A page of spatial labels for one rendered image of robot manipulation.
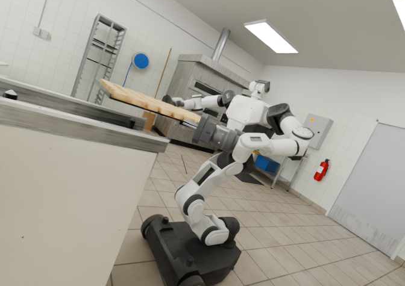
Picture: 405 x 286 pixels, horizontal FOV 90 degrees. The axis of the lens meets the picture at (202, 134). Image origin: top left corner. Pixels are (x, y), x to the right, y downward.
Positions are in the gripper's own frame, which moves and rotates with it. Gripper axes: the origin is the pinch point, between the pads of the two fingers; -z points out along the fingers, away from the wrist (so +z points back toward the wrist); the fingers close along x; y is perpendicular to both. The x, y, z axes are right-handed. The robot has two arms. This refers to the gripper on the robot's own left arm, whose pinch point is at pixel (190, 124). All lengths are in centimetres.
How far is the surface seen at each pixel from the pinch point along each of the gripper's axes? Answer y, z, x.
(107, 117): -8.7, -39.3, -13.6
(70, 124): 23.3, -30.3, -12.4
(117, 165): 11.7, -17.1, -23.5
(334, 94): -414, 201, 145
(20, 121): 31, -38, -15
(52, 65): -272, -343, -32
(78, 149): 21.2, -26.7, -19.7
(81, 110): -1.1, -46.9, -13.7
